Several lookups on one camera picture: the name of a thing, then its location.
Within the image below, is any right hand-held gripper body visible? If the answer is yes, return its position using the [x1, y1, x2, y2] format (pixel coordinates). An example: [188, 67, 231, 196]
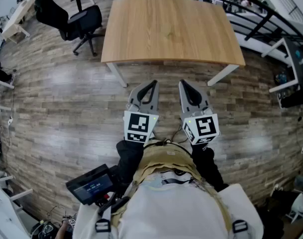
[181, 108, 221, 145]

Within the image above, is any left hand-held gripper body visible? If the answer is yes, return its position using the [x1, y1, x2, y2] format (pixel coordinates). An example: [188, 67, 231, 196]
[123, 104, 160, 144]

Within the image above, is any person's right forearm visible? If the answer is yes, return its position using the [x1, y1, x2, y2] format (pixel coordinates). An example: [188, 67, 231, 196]
[190, 143, 229, 193]

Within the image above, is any person's left forearm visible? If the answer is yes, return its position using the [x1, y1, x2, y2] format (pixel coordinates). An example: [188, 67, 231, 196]
[115, 139, 145, 186]

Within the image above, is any white table leg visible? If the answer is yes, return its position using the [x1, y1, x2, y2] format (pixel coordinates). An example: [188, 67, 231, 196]
[207, 64, 239, 87]
[106, 62, 128, 88]

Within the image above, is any tan chest vest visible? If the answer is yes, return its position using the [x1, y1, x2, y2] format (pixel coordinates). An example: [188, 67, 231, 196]
[111, 139, 233, 234]

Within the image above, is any black screen device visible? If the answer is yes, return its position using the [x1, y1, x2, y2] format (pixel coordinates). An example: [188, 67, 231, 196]
[66, 164, 118, 206]

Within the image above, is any small teal floor object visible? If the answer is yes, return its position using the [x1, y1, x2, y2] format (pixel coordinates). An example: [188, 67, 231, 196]
[275, 73, 288, 86]

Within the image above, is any person's white shirt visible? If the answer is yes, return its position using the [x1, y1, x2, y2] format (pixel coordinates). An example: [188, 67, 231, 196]
[73, 170, 264, 239]

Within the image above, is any black office chair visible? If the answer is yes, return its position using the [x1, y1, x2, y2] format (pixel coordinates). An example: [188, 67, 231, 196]
[33, 0, 104, 57]

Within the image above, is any light wooden desk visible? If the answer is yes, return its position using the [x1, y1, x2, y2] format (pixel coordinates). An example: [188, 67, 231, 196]
[0, 0, 40, 44]

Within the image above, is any white work table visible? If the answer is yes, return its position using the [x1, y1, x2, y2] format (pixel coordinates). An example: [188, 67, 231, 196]
[0, 174, 34, 239]

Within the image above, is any white frame side desk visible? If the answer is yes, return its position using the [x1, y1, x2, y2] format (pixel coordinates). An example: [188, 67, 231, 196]
[261, 37, 303, 94]

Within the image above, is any white metal desk frame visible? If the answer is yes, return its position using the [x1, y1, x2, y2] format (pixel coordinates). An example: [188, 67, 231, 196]
[0, 75, 15, 112]

